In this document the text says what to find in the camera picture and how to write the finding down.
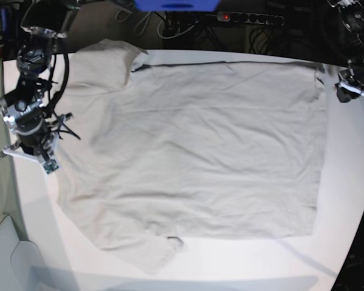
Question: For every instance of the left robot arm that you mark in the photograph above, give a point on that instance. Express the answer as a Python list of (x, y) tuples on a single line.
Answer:
[(352, 15)]

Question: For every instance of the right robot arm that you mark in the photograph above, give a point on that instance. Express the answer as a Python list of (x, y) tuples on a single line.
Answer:
[(29, 110)]

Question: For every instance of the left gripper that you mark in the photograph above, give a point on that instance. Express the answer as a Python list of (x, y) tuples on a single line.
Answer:
[(351, 84)]

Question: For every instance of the blue box top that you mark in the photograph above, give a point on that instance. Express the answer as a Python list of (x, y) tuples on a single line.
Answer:
[(177, 5)]

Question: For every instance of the black power strip red switch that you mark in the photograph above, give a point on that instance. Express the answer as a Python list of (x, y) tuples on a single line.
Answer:
[(250, 18)]

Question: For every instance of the beige t-shirt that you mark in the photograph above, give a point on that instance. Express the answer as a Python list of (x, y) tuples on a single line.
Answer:
[(216, 150)]

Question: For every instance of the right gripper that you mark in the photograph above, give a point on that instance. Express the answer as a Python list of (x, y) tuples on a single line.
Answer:
[(36, 141)]

